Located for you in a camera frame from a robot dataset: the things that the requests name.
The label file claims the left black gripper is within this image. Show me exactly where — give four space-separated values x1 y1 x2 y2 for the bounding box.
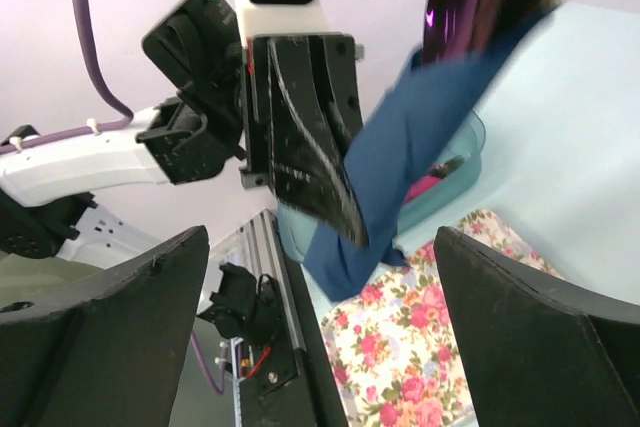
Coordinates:
240 32 368 246

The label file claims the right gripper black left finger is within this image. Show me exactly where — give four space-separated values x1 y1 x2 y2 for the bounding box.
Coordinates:
1 226 209 427

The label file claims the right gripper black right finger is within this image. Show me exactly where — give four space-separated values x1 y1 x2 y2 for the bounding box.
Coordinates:
434 227 639 426

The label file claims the dark blue paper napkin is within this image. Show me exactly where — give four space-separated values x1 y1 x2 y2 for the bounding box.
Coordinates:
304 8 551 302

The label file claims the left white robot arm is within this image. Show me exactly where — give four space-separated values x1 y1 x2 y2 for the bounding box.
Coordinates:
1 0 368 263

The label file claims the pink napkin roll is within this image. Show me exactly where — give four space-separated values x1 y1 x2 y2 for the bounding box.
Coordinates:
404 175 442 204

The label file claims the black utensil in pink roll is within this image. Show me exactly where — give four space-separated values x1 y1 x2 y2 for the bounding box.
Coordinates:
428 156 465 179

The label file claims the teal plastic tray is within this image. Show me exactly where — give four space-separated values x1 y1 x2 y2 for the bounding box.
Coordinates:
277 113 486 262

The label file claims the aluminium frame rail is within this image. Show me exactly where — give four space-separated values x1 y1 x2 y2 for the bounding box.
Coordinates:
239 210 305 348

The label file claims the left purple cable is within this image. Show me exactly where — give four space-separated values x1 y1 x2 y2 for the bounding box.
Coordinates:
0 0 135 156

